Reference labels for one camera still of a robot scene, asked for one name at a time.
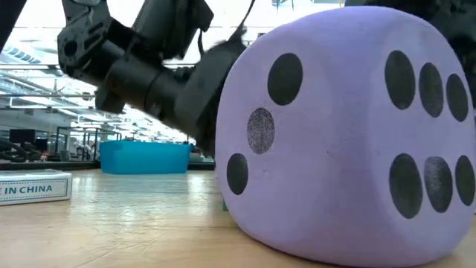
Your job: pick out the purple foam die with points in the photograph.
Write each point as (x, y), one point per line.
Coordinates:
(334, 167)

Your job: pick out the card box teal print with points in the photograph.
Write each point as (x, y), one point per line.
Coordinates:
(33, 190)

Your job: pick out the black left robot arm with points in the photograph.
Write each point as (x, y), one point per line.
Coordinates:
(126, 78)

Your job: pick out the teal plastic bin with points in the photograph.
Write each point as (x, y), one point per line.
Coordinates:
(145, 156)

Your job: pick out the small green brick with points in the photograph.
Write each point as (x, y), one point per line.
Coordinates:
(225, 206)

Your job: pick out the black monitor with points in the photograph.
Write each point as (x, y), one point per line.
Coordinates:
(22, 137)

